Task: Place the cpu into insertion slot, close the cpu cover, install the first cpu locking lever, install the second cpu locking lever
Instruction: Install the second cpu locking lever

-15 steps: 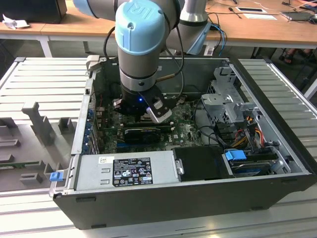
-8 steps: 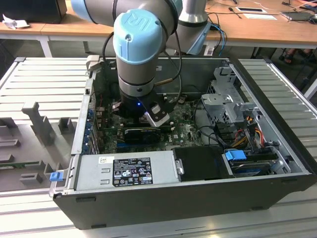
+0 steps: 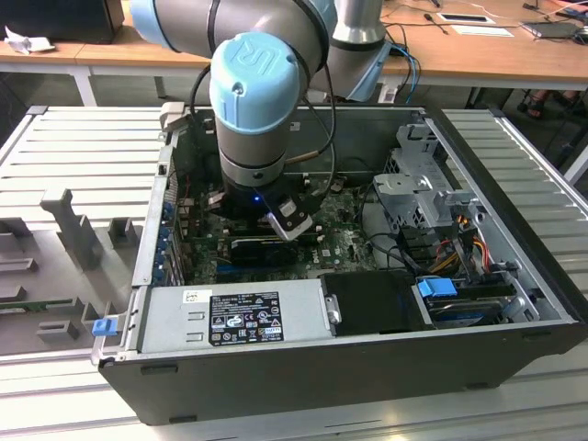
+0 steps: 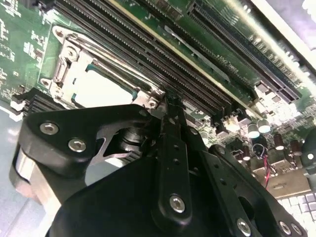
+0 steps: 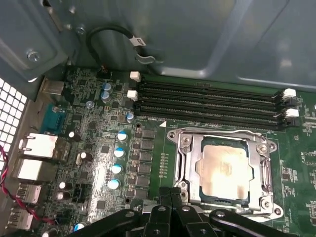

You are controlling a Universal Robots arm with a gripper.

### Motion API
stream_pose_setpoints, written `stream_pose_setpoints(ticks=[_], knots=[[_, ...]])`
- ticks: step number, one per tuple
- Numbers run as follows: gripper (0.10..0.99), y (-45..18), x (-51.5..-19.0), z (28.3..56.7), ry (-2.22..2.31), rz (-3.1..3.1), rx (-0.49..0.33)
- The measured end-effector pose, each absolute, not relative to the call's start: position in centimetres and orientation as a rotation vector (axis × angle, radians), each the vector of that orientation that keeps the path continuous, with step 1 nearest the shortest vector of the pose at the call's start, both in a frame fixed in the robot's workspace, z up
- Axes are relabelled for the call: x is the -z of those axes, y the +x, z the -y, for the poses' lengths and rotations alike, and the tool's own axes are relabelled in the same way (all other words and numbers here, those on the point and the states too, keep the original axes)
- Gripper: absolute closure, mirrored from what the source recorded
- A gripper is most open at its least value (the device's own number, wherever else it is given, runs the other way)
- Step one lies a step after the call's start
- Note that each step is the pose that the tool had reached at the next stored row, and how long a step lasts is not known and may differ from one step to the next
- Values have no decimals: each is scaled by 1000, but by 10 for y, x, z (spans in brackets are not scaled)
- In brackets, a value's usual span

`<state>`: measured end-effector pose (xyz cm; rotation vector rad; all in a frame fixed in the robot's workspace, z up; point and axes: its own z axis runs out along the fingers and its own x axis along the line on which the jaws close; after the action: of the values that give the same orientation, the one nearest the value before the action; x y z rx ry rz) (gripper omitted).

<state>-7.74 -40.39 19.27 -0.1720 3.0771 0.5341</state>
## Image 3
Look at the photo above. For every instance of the green RAM stick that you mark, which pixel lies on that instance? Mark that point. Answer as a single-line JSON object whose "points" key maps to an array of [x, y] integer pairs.
{"points": [[37, 304]]}

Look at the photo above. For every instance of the hard disk drive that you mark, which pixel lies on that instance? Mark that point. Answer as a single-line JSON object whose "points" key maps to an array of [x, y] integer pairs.
{"points": [[459, 317]]}

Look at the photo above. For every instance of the black box on desk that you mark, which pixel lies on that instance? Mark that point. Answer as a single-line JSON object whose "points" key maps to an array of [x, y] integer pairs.
{"points": [[59, 20]]}

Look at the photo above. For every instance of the person's sandalled foot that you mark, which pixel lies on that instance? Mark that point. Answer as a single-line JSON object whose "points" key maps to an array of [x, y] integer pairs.
{"points": [[533, 108]]}

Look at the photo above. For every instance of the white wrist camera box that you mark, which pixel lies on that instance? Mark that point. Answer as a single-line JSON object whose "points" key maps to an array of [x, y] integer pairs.
{"points": [[291, 220]]}

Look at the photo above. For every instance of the round coin cell battery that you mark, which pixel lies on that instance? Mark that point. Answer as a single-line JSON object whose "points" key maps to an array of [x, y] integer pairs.
{"points": [[339, 184]]}

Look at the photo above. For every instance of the grey notebook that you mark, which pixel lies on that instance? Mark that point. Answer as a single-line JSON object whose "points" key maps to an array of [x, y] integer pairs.
{"points": [[549, 29]]}

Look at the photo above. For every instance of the grey power supply unit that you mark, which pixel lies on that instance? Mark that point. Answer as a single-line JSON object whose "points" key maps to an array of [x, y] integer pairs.
{"points": [[174, 321]]}

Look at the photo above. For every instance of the blue board connector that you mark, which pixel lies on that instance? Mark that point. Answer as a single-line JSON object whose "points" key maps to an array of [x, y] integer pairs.
{"points": [[227, 267]]}

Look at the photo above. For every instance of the black graphics card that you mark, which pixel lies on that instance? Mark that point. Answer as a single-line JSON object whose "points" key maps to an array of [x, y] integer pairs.
{"points": [[262, 255]]}

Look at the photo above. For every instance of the white paper sheet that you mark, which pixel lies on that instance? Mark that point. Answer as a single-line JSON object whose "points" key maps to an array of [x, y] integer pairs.
{"points": [[482, 30]]}

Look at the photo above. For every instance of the wooden desk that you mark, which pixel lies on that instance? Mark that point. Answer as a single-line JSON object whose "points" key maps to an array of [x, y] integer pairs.
{"points": [[105, 53]]}

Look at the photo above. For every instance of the green motherboard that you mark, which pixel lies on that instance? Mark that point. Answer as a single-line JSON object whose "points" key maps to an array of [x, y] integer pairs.
{"points": [[340, 243]]}

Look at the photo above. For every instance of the blue disk carrier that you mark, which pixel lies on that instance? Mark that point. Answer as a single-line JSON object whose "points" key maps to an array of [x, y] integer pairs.
{"points": [[436, 289]]}

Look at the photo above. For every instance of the metal drive cage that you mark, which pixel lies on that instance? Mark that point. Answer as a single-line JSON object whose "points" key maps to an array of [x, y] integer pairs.
{"points": [[404, 188]]}

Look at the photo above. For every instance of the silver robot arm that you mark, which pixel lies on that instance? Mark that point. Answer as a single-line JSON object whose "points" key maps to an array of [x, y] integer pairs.
{"points": [[257, 147]]}

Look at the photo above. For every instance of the blue plastic case latch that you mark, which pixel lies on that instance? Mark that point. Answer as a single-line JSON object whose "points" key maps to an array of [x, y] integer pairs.
{"points": [[103, 328]]}

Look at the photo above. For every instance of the crumpled white paper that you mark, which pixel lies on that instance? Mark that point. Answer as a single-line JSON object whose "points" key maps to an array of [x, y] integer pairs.
{"points": [[27, 45]]}

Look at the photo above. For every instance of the grey parts rack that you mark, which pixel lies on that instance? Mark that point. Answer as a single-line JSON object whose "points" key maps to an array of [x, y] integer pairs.
{"points": [[69, 275]]}

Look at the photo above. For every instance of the black open PC case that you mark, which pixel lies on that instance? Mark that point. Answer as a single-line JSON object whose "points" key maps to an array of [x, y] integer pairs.
{"points": [[321, 390]]}

